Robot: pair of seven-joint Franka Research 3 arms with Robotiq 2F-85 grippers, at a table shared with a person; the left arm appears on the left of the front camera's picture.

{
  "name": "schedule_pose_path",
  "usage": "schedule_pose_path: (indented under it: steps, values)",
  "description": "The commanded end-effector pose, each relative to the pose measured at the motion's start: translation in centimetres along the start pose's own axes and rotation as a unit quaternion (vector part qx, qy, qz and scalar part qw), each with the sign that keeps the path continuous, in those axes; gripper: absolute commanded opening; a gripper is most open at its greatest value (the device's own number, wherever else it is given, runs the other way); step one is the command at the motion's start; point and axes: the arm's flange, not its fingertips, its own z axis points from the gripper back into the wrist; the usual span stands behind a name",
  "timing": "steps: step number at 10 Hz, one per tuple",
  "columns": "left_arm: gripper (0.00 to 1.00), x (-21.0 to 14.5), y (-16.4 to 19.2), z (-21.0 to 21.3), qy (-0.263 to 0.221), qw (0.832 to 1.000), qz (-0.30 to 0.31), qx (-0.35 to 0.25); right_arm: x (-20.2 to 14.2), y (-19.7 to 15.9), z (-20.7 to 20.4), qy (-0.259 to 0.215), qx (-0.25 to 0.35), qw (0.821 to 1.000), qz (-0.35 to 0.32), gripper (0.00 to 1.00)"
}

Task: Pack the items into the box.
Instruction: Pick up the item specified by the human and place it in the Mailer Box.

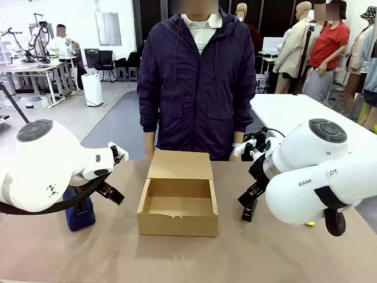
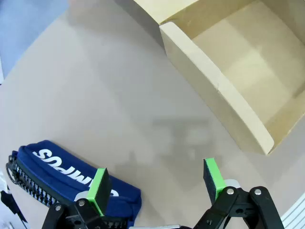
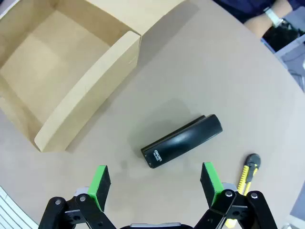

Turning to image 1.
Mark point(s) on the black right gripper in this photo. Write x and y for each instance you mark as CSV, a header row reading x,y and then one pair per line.
x,y
259,172

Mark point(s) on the yellow box cutter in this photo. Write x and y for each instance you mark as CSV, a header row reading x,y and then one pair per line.
x,y
310,223

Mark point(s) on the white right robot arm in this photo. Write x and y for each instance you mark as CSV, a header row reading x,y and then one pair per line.
x,y
309,153

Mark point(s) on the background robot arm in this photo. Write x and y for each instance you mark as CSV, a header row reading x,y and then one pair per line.
x,y
39,35

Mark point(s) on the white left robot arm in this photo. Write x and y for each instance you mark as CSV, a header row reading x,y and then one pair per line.
x,y
44,162

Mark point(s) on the brown cardboard box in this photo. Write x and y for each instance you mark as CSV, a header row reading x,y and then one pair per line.
x,y
176,218

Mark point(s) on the person's left hand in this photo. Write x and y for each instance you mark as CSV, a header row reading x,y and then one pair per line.
x,y
234,154

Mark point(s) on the person's right hand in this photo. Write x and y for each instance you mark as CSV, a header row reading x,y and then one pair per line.
x,y
150,151

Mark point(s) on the navy blue pencil case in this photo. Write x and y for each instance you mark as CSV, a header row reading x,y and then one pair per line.
x,y
85,221

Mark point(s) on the white wristwatch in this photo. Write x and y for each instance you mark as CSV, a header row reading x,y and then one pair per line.
x,y
235,144

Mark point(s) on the white table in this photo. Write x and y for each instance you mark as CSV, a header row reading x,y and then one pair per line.
x,y
294,112

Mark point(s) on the white air purifier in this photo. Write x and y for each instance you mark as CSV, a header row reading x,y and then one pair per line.
x,y
92,90

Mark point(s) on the person in purple jacket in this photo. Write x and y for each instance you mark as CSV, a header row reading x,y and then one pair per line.
x,y
191,103

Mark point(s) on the grey work desk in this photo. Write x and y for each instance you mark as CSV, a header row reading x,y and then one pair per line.
x,y
29,70

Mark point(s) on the seated person in white shirt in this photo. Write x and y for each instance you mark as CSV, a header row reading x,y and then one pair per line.
x,y
63,42

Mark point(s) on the mannequin in beige jacket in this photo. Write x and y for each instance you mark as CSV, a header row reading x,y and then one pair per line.
x,y
291,47

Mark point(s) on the mannequin in dark red top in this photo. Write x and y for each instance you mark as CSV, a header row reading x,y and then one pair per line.
x,y
242,11

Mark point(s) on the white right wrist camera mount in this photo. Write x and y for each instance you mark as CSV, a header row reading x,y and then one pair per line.
x,y
243,148

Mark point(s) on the white wall panel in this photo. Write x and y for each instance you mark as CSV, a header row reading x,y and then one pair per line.
x,y
108,29

